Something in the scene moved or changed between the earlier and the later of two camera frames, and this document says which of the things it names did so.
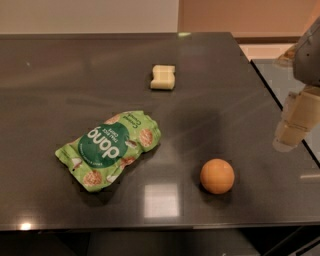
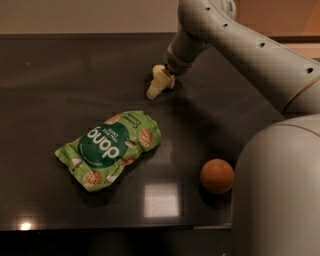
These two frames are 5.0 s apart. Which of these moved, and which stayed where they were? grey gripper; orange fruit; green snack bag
Moved: grey gripper
Stayed: orange fruit; green snack bag
